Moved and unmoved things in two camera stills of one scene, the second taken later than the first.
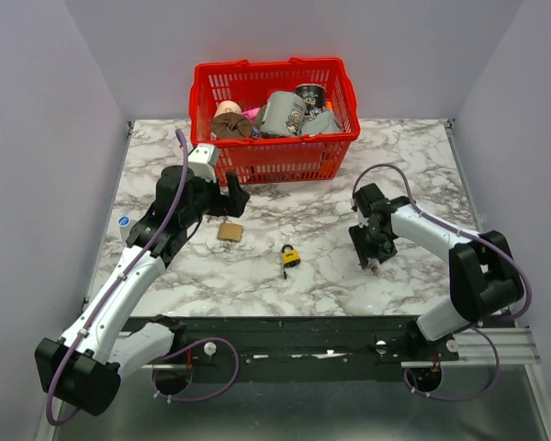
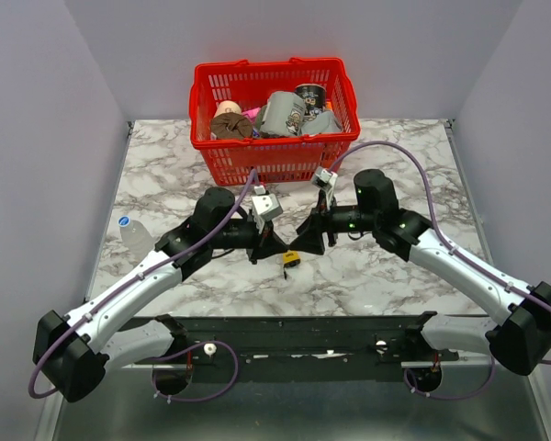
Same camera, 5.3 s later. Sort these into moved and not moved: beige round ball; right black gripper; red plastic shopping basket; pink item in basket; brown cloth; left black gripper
Moved: left black gripper; right black gripper
Not moved: brown cloth; red plastic shopping basket; pink item in basket; beige round ball
